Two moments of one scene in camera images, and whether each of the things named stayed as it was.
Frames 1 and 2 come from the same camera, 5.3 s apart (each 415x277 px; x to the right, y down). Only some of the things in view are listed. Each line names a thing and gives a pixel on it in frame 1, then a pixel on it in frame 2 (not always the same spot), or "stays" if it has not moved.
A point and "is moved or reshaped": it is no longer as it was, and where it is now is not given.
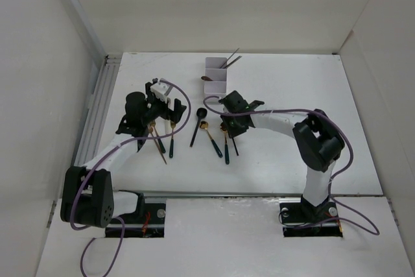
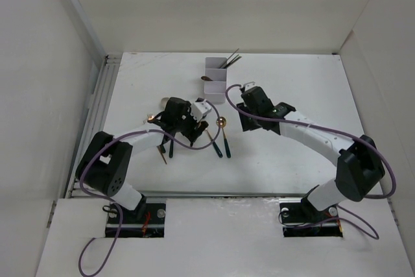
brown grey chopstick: x=233 y=62 stays
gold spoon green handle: x=224 y=128 is moved or reshaped
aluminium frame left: x=98 y=104 stays
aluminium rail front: x=209 y=193 stays
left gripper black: x=173 y=115 -> x=191 y=133
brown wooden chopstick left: x=159 y=149 stays
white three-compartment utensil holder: x=216 y=70 stays
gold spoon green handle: x=204 y=125 stays
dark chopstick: x=235 y=147 -> x=233 y=59
